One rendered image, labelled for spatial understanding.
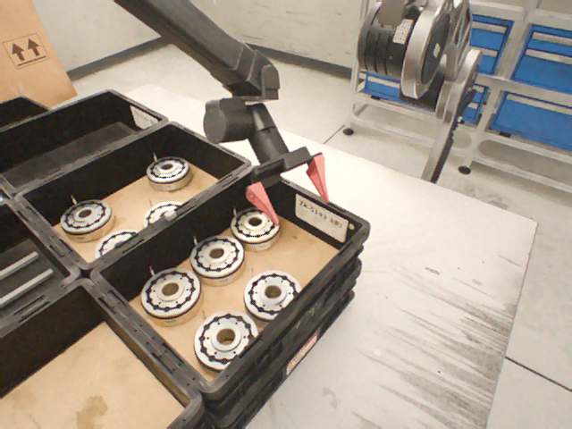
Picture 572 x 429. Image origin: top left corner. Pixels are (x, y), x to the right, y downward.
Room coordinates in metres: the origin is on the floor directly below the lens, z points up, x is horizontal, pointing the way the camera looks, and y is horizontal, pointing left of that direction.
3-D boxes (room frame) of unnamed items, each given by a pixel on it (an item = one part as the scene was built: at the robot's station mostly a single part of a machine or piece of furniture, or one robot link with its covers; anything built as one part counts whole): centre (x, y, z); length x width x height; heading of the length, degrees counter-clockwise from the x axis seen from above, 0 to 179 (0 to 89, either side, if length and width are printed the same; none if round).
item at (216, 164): (0.61, 0.31, 0.87); 0.40 x 0.30 x 0.11; 140
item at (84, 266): (0.61, 0.31, 0.92); 0.40 x 0.30 x 0.02; 140
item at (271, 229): (0.55, 0.06, 0.86); 0.10 x 0.10 x 0.01
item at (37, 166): (0.81, 0.54, 0.87); 0.40 x 0.30 x 0.11; 140
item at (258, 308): (0.37, 0.02, 0.86); 0.10 x 0.10 x 0.01
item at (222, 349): (0.29, 0.09, 0.86); 0.05 x 0.05 x 0.01
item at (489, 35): (2.12, -0.81, 0.60); 0.72 x 0.03 x 0.56; 56
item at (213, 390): (0.42, 0.08, 0.92); 0.40 x 0.30 x 0.02; 140
